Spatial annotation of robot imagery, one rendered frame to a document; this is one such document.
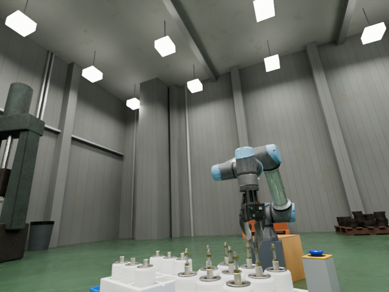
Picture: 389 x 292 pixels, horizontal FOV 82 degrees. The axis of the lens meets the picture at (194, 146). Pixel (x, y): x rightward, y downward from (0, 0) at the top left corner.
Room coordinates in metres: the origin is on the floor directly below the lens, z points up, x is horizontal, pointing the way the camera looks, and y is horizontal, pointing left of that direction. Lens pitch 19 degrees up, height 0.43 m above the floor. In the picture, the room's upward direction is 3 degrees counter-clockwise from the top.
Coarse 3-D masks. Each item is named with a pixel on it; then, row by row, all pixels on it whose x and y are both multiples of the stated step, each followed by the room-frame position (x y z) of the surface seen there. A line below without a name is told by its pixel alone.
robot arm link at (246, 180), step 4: (240, 176) 0.82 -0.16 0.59; (244, 176) 0.81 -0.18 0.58; (248, 176) 0.81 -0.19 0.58; (252, 176) 0.81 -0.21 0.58; (256, 176) 0.82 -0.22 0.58; (240, 180) 0.83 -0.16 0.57; (244, 180) 0.81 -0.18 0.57; (248, 180) 0.81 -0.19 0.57; (252, 180) 0.81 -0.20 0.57; (256, 180) 0.82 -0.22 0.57; (240, 184) 0.83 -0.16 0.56; (244, 184) 0.81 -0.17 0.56; (248, 184) 0.81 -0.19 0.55; (252, 184) 0.81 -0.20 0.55; (256, 184) 0.82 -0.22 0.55
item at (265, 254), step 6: (264, 246) 1.48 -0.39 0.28; (270, 246) 1.47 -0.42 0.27; (276, 246) 1.46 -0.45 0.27; (282, 246) 1.60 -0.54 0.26; (252, 252) 1.51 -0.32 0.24; (264, 252) 1.49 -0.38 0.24; (270, 252) 1.47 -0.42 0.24; (276, 252) 1.46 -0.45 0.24; (282, 252) 1.52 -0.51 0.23; (252, 258) 1.51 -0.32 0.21; (264, 258) 1.49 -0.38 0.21; (270, 258) 1.47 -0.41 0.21; (282, 258) 1.45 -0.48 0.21; (264, 264) 1.49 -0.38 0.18; (270, 264) 1.48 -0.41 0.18; (282, 264) 1.45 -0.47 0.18; (264, 270) 1.49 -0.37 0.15
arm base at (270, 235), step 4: (268, 224) 1.51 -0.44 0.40; (272, 224) 1.53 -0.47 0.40; (264, 228) 1.51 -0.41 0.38; (268, 228) 1.51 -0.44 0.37; (272, 228) 1.52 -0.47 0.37; (264, 232) 1.50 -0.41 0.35; (268, 232) 1.50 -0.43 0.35; (272, 232) 1.51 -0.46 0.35; (268, 236) 1.49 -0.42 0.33; (272, 236) 1.51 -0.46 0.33; (276, 236) 1.51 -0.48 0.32; (264, 240) 1.50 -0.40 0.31; (268, 240) 1.49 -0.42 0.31; (272, 240) 1.49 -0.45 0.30; (276, 240) 1.51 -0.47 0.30
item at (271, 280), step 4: (272, 276) 0.85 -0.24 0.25; (248, 280) 0.84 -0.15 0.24; (252, 280) 0.83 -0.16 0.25; (256, 280) 0.82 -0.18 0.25; (260, 280) 0.82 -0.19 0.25; (264, 280) 0.82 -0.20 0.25; (268, 280) 0.82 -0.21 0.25; (272, 280) 0.83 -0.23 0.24; (256, 284) 0.82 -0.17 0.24; (260, 284) 0.81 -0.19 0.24; (264, 284) 0.81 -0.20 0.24; (268, 284) 0.81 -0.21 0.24; (272, 284) 0.82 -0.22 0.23; (256, 288) 0.82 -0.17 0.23; (260, 288) 0.81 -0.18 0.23; (264, 288) 0.81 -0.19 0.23; (268, 288) 0.81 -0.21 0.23; (272, 288) 0.82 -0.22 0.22
